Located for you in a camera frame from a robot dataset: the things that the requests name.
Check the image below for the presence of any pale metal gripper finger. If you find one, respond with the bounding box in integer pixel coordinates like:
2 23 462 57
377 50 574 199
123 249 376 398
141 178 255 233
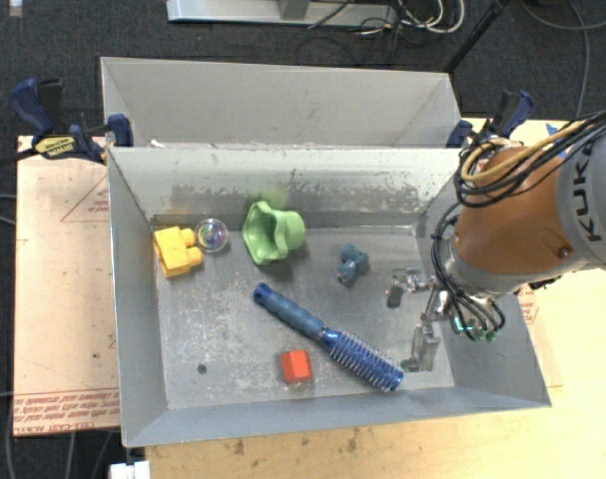
385 265 432 309
408 321 441 373

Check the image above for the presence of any blue-grey toy mouse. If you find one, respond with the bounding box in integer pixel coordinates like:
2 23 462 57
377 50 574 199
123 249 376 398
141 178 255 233
335 242 370 285

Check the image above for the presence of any blue hairbrush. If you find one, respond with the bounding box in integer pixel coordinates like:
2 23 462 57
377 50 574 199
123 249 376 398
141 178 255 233
252 281 405 393

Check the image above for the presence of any red-orange block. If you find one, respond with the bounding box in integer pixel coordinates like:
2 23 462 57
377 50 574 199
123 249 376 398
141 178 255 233
280 348 315 385

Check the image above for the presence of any green wavy-rimmed toy cup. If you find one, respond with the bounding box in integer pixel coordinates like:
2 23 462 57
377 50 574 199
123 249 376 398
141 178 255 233
241 200 306 267

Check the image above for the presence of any grey metal bin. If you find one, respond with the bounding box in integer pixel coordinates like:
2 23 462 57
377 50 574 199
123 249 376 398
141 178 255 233
100 56 552 449

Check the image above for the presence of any clear iridescent ball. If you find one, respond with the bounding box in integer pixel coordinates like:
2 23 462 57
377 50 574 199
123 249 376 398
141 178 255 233
194 218 230 254

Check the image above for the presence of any yellow toy building block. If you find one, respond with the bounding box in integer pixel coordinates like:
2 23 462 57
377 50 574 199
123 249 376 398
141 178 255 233
152 226 205 279

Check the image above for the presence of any brown cardboard board, red print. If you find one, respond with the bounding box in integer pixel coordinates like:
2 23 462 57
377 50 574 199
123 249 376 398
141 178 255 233
12 135 566 439

